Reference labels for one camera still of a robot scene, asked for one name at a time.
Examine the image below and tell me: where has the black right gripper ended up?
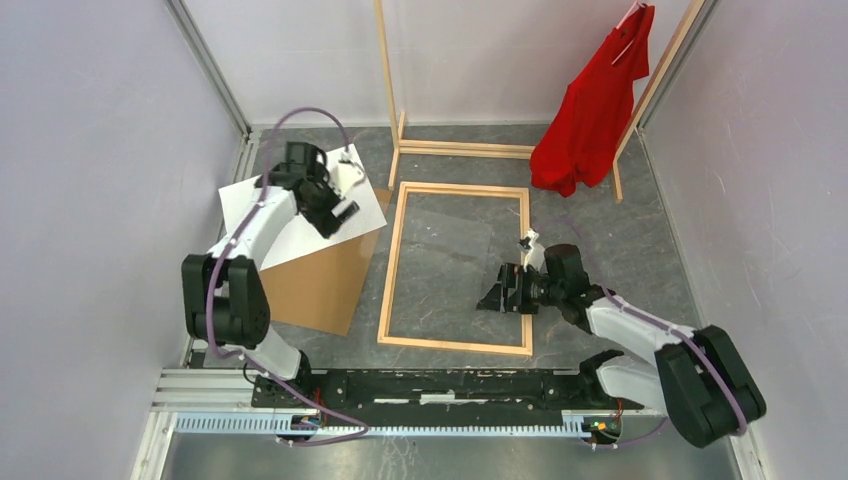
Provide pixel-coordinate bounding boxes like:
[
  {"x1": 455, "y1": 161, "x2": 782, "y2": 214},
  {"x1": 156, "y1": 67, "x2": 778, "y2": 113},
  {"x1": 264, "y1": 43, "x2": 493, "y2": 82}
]
[{"x1": 475, "y1": 262, "x2": 564, "y2": 315}]

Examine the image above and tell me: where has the printed photo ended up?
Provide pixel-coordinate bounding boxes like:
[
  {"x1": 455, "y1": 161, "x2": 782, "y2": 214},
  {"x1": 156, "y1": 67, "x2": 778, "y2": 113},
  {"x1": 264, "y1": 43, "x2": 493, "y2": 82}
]
[{"x1": 229, "y1": 144, "x2": 387, "y2": 270}]

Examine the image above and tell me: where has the clear acrylic frame pane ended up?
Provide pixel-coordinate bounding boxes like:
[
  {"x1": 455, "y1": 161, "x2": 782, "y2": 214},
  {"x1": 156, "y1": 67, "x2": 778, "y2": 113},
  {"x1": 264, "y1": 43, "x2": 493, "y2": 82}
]
[{"x1": 392, "y1": 208, "x2": 494, "y2": 321}]

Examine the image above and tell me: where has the brown backing board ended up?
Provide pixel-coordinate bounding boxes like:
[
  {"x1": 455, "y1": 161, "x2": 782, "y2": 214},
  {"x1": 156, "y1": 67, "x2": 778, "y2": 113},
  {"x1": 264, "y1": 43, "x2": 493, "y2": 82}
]
[{"x1": 259, "y1": 229, "x2": 380, "y2": 336}]

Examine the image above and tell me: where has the light wooden picture frame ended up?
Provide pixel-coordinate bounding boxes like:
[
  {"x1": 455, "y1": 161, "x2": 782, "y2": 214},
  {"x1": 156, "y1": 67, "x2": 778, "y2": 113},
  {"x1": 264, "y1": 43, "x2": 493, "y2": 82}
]
[{"x1": 376, "y1": 181, "x2": 534, "y2": 357}]

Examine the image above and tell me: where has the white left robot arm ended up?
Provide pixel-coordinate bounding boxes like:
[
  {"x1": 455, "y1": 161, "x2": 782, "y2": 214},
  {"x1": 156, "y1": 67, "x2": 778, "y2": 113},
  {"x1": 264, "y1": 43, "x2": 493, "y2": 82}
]
[{"x1": 181, "y1": 142, "x2": 366, "y2": 408}]

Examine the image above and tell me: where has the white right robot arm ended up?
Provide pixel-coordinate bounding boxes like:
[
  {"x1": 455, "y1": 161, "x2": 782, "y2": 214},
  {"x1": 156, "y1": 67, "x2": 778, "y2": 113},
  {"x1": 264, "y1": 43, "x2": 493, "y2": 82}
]
[{"x1": 476, "y1": 229, "x2": 767, "y2": 448}]

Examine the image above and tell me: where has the wooden clothes rack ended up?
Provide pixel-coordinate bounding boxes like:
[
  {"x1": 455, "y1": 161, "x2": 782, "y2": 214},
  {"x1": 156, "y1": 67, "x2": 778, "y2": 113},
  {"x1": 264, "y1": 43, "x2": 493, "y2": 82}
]
[{"x1": 372, "y1": 0, "x2": 708, "y2": 204}]

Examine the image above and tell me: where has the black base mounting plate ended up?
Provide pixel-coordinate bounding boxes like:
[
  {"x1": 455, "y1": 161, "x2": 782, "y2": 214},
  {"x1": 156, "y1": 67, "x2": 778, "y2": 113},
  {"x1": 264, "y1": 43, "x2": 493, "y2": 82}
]
[{"x1": 243, "y1": 368, "x2": 641, "y2": 429}]

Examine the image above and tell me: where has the red t-shirt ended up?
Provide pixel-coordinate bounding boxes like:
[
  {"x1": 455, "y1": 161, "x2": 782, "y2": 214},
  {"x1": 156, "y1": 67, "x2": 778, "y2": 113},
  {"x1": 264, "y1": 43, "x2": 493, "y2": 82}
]
[{"x1": 529, "y1": 3, "x2": 655, "y2": 197}]

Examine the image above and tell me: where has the pink clothes hanger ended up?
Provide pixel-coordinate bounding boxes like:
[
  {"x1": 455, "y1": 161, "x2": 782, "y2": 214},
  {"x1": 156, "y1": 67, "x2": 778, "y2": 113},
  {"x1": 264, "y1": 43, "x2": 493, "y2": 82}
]
[{"x1": 611, "y1": 0, "x2": 643, "y2": 65}]

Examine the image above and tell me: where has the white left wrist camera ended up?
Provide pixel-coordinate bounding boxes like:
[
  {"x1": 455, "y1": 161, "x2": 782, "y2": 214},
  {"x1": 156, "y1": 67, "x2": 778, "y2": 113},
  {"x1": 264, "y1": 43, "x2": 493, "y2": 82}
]
[{"x1": 330, "y1": 148, "x2": 366, "y2": 197}]

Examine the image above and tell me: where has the white slotted cable duct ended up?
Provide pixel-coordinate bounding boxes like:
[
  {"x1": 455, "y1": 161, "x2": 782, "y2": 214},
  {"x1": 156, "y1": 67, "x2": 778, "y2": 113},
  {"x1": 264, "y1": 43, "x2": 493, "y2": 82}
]
[{"x1": 173, "y1": 413, "x2": 588, "y2": 439}]

